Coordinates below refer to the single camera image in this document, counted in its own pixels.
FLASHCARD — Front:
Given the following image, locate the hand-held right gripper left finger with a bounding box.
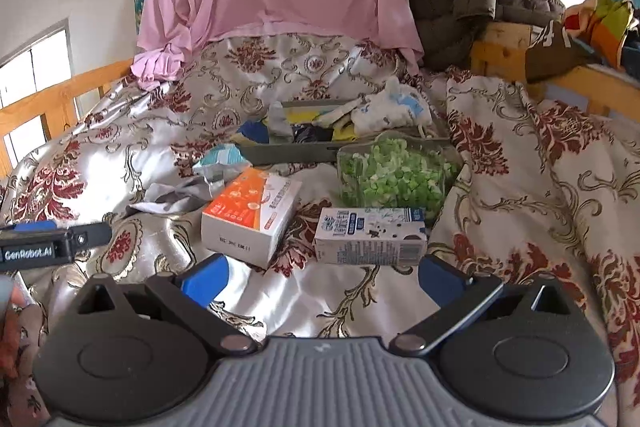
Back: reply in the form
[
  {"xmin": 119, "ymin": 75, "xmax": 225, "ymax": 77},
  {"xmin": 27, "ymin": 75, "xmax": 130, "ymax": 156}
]
[{"xmin": 75, "ymin": 253, "xmax": 261, "ymax": 354}]

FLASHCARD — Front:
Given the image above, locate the bag of green pieces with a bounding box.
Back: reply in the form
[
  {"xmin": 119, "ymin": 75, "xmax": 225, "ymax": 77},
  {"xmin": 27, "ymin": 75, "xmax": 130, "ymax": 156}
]
[{"xmin": 336, "ymin": 132, "xmax": 463, "ymax": 210}]

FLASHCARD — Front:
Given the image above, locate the wooden bed frame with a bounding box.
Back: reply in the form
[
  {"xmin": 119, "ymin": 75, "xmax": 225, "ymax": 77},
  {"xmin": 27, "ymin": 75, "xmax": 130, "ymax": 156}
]
[{"xmin": 470, "ymin": 22, "xmax": 640, "ymax": 120}]

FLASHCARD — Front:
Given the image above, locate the white and blue milk carton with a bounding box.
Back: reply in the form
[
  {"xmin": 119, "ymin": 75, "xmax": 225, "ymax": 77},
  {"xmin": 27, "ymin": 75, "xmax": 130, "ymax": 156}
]
[{"xmin": 312, "ymin": 206, "xmax": 428, "ymax": 267}]

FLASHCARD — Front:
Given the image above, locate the window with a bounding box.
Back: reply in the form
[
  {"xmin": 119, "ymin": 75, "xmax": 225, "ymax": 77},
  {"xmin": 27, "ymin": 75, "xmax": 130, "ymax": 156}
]
[{"xmin": 0, "ymin": 19, "xmax": 83, "ymax": 180}]

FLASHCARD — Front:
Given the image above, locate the person's left hand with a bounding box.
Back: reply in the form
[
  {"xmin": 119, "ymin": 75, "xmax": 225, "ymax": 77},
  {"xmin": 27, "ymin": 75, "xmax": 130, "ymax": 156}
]
[{"xmin": 0, "ymin": 276, "xmax": 29, "ymax": 309}]

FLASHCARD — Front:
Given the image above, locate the grey sock with paper tag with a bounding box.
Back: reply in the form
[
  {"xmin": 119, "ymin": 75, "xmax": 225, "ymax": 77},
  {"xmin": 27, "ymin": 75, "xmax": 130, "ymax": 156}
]
[{"xmin": 267, "ymin": 102, "xmax": 296, "ymax": 144}]

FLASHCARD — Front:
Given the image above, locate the blue and yellow cartoon cloth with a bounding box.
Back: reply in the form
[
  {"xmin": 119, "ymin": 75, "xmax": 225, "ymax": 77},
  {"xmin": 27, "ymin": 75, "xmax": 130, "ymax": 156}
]
[{"xmin": 237, "ymin": 119, "xmax": 351, "ymax": 146}]

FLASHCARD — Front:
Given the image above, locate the person's left forearm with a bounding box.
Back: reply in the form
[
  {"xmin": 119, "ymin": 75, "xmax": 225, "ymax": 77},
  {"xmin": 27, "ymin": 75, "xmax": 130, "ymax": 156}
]
[{"xmin": 0, "ymin": 302, "xmax": 52, "ymax": 427}]

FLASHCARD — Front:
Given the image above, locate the light grey cloth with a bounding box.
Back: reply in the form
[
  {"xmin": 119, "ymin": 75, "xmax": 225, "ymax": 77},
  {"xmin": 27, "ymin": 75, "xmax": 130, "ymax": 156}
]
[{"xmin": 127, "ymin": 177, "xmax": 228, "ymax": 217}]

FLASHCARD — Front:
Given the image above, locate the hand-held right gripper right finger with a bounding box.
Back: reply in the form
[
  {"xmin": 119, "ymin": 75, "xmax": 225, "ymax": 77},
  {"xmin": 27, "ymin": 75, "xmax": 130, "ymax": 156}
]
[{"xmin": 390, "ymin": 253, "xmax": 576, "ymax": 354}]

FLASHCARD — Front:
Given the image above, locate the orange and white tissue box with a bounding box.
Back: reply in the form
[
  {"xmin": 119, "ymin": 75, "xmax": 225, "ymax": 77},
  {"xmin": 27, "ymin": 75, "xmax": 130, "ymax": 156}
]
[{"xmin": 201, "ymin": 167, "xmax": 303, "ymax": 269}]

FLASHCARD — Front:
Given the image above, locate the pastel striped sock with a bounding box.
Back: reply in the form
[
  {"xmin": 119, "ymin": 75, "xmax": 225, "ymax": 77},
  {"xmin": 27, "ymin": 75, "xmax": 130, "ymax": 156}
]
[{"xmin": 312, "ymin": 103, "xmax": 368, "ymax": 131}]

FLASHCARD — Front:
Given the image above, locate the floral satin blanket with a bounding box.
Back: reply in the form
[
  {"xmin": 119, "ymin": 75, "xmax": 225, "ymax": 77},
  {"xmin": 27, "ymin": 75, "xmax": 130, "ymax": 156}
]
[{"xmin": 0, "ymin": 34, "xmax": 640, "ymax": 427}]

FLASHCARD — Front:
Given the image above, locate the blue and white striped sock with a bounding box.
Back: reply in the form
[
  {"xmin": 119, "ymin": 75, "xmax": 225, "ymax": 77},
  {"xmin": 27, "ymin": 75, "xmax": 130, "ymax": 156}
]
[{"xmin": 192, "ymin": 143, "xmax": 253, "ymax": 182}]

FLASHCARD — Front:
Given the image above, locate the brown printed cloth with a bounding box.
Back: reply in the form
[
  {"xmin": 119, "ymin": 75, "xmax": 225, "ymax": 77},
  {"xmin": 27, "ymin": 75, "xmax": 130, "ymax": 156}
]
[{"xmin": 525, "ymin": 19, "xmax": 601, "ymax": 82}]

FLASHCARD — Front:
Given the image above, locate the wooden bed rail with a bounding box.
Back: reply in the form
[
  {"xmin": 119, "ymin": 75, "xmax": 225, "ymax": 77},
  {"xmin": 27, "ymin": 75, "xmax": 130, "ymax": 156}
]
[{"xmin": 0, "ymin": 59, "xmax": 136, "ymax": 142}]

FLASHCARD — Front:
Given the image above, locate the colourful patchwork cloth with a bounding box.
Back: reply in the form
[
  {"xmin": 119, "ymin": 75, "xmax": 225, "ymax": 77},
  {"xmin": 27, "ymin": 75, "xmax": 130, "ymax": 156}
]
[{"xmin": 562, "ymin": 0, "xmax": 640, "ymax": 70}]

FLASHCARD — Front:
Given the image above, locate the grey storage tray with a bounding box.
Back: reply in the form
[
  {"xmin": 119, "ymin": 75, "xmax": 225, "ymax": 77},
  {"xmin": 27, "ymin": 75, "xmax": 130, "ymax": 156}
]
[{"xmin": 237, "ymin": 97, "xmax": 451, "ymax": 165}]

